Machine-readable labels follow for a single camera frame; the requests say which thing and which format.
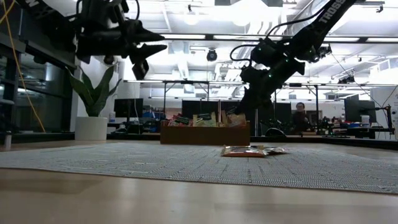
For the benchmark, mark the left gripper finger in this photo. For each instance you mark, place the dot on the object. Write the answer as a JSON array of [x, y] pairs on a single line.
[[143, 34], [143, 53]]

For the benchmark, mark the green lemon lime tea packet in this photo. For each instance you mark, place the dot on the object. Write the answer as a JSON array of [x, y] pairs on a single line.
[[203, 119]]

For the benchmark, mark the red strawberry tea packet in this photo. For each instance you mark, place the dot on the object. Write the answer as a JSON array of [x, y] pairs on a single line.
[[179, 120]]

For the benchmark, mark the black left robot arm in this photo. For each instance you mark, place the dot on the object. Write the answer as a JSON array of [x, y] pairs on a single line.
[[56, 31]]

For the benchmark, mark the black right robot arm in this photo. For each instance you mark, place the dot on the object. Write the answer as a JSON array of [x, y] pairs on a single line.
[[308, 37]]

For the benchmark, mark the wooden compartment tea box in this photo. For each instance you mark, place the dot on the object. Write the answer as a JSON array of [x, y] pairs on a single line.
[[205, 136]]

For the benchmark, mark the black partition panel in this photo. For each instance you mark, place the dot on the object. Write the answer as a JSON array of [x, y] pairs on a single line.
[[265, 121], [283, 113]]

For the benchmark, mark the person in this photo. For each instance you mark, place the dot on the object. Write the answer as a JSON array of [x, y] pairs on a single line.
[[300, 116]]

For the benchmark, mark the round pendant lamp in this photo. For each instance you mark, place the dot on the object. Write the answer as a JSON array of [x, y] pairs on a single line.
[[191, 17]]

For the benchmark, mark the black computer monitor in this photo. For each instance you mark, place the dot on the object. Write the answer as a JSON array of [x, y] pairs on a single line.
[[357, 110], [128, 107]]

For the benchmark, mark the snake plant in white pot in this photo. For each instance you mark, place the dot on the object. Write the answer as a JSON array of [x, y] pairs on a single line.
[[93, 99]]

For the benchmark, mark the small white cup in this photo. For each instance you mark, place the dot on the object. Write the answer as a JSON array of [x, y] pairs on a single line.
[[112, 116]]

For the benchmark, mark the blue storage box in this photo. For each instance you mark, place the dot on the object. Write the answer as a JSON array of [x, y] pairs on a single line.
[[349, 125]]

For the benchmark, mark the grey woven placemat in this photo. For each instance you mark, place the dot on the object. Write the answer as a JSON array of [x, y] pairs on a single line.
[[155, 161]]

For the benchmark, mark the white bucket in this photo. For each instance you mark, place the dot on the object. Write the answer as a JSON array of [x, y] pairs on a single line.
[[365, 120]]

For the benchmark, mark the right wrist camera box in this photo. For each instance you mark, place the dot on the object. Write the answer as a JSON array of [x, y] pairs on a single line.
[[252, 75]]

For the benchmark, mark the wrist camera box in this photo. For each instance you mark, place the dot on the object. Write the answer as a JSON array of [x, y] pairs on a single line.
[[252, 75], [105, 9]]

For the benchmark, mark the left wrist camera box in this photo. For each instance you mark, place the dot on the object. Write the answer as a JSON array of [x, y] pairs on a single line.
[[105, 9]]

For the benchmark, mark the black workbench frame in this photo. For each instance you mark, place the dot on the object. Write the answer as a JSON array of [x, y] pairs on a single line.
[[186, 82]]

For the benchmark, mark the black ceiling camera cluster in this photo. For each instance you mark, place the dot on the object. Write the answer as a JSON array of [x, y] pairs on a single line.
[[325, 51]]

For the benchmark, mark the small white post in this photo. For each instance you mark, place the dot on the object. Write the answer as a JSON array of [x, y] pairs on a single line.
[[8, 140]]

